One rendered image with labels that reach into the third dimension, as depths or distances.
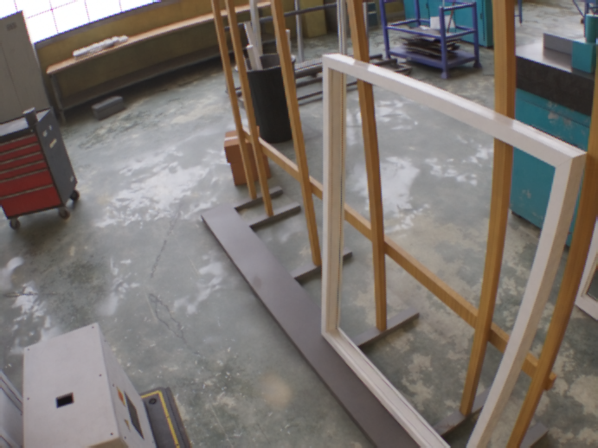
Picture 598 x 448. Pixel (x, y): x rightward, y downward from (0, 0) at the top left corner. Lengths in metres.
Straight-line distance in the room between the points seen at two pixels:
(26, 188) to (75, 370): 3.05
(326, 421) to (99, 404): 1.16
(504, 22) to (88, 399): 1.63
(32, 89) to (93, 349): 6.54
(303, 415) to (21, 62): 6.78
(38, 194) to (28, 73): 3.68
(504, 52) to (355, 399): 1.67
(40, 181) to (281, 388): 2.92
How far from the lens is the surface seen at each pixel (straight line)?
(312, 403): 2.41
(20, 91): 8.01
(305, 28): 9.12
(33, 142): 4.35
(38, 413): 1.69
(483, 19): 7.81
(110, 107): 7.21
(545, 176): 3.17
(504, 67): 1.31
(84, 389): 1.66
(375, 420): 2.26
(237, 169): 4.13
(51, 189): 4.50
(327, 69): 1.93
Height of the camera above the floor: 1.97
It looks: 32 degrees down
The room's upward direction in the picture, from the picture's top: 10 degrees counter-clockwise
